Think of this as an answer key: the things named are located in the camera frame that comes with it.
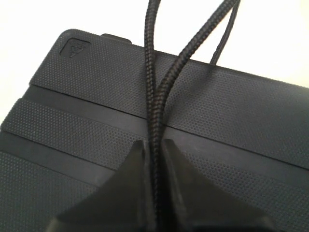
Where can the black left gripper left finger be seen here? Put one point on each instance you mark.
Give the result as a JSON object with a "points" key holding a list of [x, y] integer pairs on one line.
{"points": [[124, 203]]}

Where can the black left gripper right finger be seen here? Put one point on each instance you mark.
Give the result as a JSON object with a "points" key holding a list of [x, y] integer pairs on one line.
{"points": [[192, 203]]}

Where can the black plastic carry case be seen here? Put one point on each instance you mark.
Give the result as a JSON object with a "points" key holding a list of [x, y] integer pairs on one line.
{"points": [[85, 107]]}

